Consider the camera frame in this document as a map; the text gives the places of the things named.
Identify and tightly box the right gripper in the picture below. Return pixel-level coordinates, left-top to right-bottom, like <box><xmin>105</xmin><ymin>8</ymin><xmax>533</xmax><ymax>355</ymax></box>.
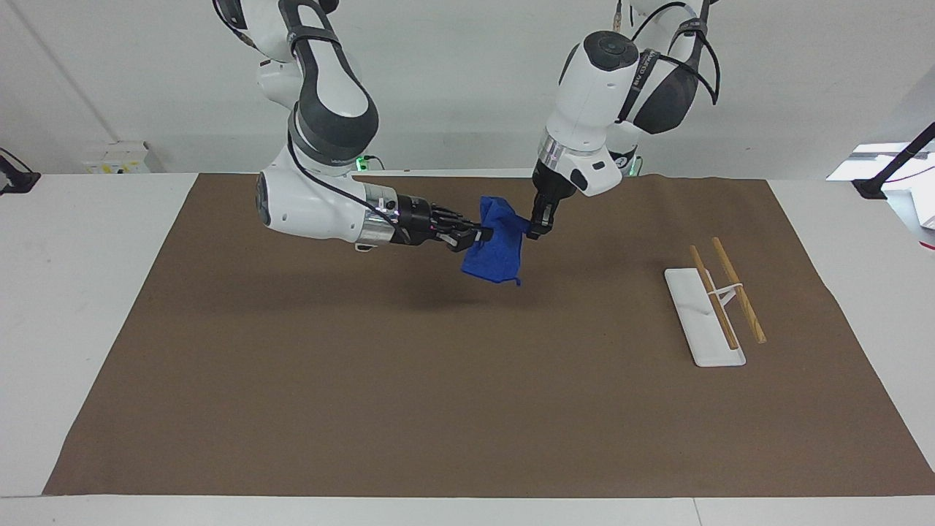
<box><xmin>397</xmin><ymin>194</ymin><xmax>495</xmax><ymax>254</ymax></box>

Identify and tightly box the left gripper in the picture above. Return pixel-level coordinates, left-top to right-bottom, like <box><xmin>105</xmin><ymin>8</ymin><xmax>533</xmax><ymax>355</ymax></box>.
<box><xmin>530</xmin><ymin>158</ymin><xmax>579</xmax><ymax>210</ymax></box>

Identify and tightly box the blue towel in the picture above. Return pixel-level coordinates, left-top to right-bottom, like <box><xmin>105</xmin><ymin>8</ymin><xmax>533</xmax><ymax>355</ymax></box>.
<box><xmin>460</xmin><ymin>194</ymin><xmax>529</xmax><ymax>286</ymax></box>

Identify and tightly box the white rack with wooden rods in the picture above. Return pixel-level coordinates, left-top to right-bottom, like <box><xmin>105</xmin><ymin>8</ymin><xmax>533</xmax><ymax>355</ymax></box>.
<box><xmin>663</xmin><ymin>236</ymin><xmax>768</xmax><ymax>367</ymax></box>

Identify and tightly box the black stand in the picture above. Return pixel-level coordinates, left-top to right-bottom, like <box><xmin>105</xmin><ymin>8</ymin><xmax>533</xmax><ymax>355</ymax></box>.
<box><xmin>852</xmin><ymin>121</ymin><xmax>935</xmax><ymax>200</ymax></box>
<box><xmin>0</xmin><ymin>148</ymin><xmax>42</xmax><ymax>197</ymax></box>

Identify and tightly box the black cable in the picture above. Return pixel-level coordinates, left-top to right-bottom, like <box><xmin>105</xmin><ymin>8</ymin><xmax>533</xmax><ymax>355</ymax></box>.
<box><xmin>286</xmin><ymin>131</ymin><xmax>411</xmax><ymax>246</ymax></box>
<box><xmin>628</xmin><ymin>0</ymin><xmax>722</xmax><ymax>107</ymax></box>

